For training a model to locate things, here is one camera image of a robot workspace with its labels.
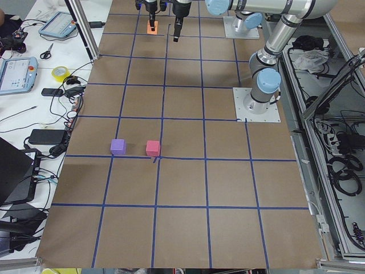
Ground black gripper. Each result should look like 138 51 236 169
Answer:
172 0 192 42
143 0 167 27

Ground orange foam cube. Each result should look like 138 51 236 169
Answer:
147 21 159 35

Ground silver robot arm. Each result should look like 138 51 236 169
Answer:
205 0 337 115
135 1 262 37

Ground blue teach pendant far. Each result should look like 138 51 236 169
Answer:
38 11 76 39

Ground blue teach pendant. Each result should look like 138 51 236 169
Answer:
1 57 38 95
38 11 76 39

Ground yellow tape roll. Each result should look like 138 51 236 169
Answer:
51 66 71 83

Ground black small remote device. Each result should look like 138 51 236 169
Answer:
41 88 64 97

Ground pink foam cube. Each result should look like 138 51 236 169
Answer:
145 140 161 157

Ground white crumpled cloth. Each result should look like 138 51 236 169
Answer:
293 49 329 73

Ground purple foam cube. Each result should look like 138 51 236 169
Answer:
110 139 127 155

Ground blue teach pendant near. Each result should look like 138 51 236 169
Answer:
1 57 38 95

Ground black power brick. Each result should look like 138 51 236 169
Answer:
29 129 66 145

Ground black laptop computer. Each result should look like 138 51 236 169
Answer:
1 139 40 206

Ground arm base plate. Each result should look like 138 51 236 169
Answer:
223 14 262 39
233 87 281 123

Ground aluminium frame post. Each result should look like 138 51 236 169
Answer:
65 0 99 62

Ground black handled scissors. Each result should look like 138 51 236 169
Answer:
39 43 54 60

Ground black coiled cable bundle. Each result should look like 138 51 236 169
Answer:
327 154 364 198

